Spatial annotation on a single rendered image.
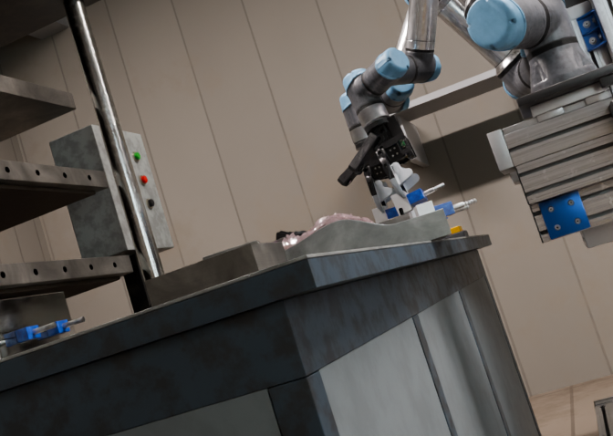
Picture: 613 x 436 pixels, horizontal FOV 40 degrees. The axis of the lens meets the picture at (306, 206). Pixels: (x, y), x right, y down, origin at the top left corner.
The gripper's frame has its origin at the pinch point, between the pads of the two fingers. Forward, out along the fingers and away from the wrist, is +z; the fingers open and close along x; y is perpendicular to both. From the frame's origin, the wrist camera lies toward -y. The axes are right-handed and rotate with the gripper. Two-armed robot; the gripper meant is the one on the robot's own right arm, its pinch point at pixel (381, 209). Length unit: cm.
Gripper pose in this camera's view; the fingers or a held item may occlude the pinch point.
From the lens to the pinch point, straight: 240.1
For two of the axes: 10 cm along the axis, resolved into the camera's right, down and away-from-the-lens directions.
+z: 3.1, 9.4, -1.2
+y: 9.0, -3.3, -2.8
